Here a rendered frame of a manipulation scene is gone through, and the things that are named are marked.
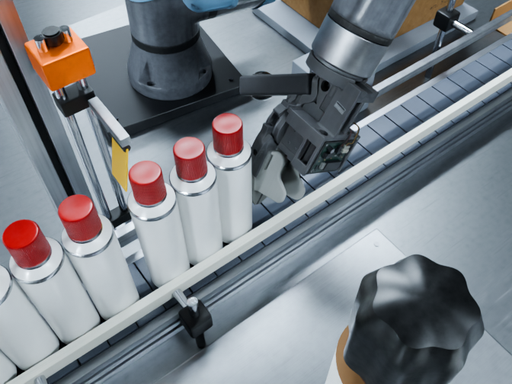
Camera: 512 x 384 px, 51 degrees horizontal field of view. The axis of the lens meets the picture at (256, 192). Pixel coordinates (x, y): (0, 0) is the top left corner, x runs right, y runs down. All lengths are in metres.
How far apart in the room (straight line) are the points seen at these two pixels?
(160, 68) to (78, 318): 0.46
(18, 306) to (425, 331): 0.38
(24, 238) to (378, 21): 0.39
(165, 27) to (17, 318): 0.50
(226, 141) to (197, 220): 0.10
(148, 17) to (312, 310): 0.50
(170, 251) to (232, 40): 0.60
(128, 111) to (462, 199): 0.56
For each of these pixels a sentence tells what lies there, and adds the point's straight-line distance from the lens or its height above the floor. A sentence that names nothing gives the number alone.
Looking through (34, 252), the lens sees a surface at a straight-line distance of 0.52.
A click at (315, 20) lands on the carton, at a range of 1.11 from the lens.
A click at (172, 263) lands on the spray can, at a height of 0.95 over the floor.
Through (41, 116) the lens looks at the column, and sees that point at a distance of 0.61.
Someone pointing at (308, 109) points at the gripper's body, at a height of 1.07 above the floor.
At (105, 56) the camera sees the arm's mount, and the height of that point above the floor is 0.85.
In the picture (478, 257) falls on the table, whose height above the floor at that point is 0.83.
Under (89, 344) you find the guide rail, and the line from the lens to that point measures 0.65.
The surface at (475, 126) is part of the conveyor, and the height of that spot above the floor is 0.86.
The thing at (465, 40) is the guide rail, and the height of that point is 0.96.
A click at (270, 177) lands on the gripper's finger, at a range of 0.65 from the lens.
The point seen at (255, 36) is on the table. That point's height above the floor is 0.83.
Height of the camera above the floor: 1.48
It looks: 52 degrees down
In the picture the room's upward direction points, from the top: straight up
